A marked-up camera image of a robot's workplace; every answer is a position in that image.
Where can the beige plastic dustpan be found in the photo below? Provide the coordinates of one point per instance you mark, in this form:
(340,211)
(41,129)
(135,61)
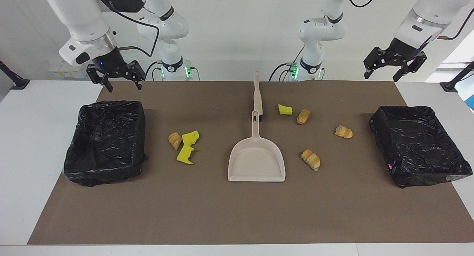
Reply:
(255,163)

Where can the beige brush black bristles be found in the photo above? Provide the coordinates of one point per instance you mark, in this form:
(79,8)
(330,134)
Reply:
(258,100)

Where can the small yellow sponge wedge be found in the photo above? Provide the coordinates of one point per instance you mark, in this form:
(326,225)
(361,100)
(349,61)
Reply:
(285,109)

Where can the striped croissant piece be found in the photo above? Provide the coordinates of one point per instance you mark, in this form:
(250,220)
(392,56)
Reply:
(343,132)
(175,140)
(311,159)

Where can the black bag bin pink tag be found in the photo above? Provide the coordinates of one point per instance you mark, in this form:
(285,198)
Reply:
(418,148)

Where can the black bag lined bin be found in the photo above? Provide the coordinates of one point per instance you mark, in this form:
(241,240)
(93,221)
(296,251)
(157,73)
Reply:
(105,145)

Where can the hook shaped yellow sponge piece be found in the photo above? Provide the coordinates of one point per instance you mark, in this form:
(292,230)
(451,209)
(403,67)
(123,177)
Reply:
(184,156)

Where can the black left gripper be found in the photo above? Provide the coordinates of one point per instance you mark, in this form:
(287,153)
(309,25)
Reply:
(401,52)

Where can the white small boxes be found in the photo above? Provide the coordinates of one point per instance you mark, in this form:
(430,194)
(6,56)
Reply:
(61,73)

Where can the brown oval bread roll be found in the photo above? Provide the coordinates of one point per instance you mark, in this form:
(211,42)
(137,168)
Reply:
(303,117)

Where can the brown table mat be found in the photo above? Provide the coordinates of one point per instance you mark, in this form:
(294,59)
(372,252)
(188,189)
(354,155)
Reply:
(237,211)

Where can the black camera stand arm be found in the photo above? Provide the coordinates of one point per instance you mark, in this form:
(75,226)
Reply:
(14,80)
(453,82)

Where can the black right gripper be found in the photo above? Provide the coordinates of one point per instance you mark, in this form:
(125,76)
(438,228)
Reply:
(107,65)

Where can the yellow sponge chunk with dot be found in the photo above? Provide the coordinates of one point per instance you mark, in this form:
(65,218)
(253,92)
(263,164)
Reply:
(190,137)

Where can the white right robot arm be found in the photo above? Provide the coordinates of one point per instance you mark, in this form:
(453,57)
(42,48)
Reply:
(74,15)

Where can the blue object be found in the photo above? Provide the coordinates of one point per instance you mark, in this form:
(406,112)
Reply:
(471,102)

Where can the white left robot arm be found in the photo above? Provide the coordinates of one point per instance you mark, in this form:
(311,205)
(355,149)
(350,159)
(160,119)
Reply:
(318,30)

